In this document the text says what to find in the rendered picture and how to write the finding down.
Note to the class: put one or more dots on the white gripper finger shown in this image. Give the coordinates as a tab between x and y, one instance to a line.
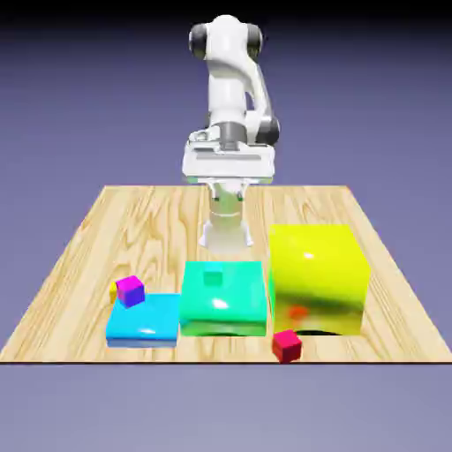
213	190
242	190

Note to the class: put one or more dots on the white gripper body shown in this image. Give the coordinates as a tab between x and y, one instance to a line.
229	166

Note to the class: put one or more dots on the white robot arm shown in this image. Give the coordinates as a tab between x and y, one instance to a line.
226	70

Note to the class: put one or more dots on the small green cube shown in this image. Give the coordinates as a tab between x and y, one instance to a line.
213	277

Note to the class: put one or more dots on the small magenta cube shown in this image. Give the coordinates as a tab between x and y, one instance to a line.
130	291

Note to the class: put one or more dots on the small yellow cube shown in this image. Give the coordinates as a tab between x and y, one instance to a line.
112	293

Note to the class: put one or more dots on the small red cube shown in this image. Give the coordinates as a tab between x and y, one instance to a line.
286	346

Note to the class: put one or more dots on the large green box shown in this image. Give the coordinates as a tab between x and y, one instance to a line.
226	303

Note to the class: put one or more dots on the large yellow box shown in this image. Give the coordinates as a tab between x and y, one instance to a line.
317	279

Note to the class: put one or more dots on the large cyan box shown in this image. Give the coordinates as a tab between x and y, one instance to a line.
144	323

